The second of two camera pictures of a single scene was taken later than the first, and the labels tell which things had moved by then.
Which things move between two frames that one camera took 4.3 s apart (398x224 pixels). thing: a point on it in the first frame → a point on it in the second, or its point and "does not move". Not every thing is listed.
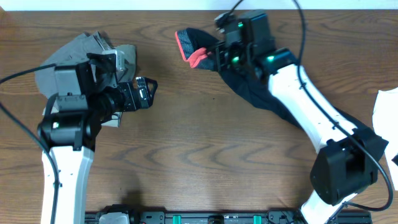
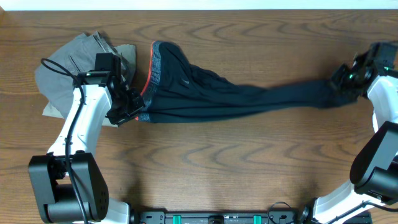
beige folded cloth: (129, 74) does not move
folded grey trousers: (89, 43) does not move
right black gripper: (221, 49) → (337, 73)
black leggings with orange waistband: (199, 50) → (175, 91)
